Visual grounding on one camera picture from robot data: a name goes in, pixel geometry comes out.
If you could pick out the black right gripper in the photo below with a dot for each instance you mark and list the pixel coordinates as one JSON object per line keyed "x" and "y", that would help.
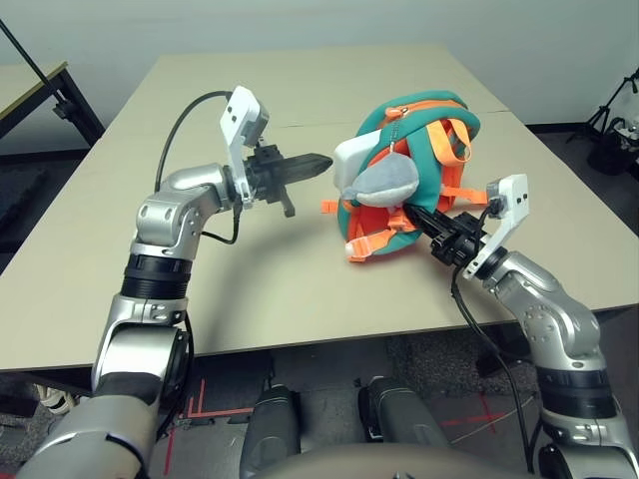
{"x": 454, "y": 242}

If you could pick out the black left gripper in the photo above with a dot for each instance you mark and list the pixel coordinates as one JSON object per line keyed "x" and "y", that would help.
{"x": 264, "y": 174}

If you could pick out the grey plush shark pendant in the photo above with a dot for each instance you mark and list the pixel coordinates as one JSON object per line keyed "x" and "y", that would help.
{"x": 387, "y": 179}

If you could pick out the teal and orange backpack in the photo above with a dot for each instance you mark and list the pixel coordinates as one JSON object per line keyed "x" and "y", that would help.
{"x": 424, "y": 164}

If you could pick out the white Unitree pencil case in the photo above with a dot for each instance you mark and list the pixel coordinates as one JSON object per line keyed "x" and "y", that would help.
{"x": 349, "y": 159}

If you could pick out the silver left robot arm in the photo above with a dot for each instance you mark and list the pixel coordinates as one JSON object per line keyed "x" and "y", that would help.
{"x": 170, "y": 214}

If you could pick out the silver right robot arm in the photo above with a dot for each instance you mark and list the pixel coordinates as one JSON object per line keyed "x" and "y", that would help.
{"x": 549, "y": 309}

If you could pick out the grey robot right leg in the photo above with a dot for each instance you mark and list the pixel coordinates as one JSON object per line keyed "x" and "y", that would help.
{"x": 404, "y": 414}

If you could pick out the grey robot leg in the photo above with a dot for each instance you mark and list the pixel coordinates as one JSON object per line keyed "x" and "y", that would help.
{"x": 272, "y": 424}
{"x": 404, "y": 414}

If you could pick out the black tripod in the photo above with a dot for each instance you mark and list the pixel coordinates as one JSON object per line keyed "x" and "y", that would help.
{"x": 611, "y": 102}

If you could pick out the grey robot left leg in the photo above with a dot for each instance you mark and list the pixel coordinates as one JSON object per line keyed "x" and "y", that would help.
{"x": 272, "y": 424}

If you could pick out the grey robot torso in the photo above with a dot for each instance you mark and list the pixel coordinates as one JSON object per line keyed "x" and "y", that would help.
{"x": 389, "y": 464}

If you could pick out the black foam floor mat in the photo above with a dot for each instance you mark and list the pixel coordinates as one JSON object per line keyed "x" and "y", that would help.
{"x": 20, "y": 194}

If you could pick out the black stand pole with clamp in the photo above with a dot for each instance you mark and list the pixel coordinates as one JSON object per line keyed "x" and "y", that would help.
{"x": 30, "y": 62}

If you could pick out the white sneaker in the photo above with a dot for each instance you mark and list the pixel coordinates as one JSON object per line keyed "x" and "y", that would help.
{"x": 57, "y": 400}

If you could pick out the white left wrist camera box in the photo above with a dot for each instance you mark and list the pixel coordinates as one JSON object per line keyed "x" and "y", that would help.
{"x": 242, "y": 112}

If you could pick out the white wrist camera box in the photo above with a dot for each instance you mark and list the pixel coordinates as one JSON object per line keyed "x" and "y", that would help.
{"x": 242, "y": 112}
{"x": 514, "y": 202}

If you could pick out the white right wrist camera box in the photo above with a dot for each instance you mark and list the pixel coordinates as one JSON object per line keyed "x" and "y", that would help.
{"x": 514, "y": 202}

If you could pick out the beige side table black frame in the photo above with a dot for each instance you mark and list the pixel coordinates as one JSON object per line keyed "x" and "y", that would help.
{"x": 20, "y": 82}

